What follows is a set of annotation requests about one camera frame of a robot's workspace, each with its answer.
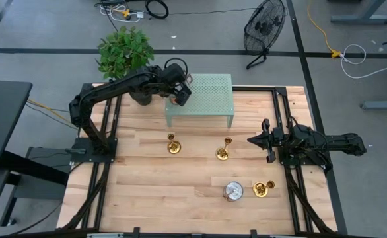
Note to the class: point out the brass candlestick holder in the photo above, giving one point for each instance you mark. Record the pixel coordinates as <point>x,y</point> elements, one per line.
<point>174,147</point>
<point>222,154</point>
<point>260,189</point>

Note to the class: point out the black plant pot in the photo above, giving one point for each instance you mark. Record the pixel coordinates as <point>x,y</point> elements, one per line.
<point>142,99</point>

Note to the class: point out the green leafy plant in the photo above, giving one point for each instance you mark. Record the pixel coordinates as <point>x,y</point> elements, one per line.
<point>124,49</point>

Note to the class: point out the black floor fan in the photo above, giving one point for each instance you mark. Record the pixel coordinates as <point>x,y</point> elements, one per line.
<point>263,29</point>

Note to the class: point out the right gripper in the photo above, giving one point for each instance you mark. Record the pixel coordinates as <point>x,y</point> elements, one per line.
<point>282,140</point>

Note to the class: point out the silver aluminium extrusion bar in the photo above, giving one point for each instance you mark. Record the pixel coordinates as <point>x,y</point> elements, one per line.
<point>104,235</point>

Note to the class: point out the black desk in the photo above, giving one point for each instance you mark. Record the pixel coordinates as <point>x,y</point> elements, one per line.
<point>2,112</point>

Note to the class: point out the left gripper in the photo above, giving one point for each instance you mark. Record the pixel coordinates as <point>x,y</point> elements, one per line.
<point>175,77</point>

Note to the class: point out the green perforated metal shelf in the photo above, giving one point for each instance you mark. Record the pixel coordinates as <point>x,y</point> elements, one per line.
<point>210,96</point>

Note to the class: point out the black aluminium rig frame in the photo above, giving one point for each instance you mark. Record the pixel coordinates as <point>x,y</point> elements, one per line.
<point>281,105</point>

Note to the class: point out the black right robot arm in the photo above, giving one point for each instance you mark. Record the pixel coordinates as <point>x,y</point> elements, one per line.
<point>342,142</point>

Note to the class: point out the black table clamp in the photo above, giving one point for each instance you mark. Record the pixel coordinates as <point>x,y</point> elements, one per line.
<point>253,233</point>
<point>136,232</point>

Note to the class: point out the grey desk foot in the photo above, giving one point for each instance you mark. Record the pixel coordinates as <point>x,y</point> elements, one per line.
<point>383,105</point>
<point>362,19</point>

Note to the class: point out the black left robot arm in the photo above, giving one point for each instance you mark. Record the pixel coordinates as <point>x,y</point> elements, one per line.
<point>114,87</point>

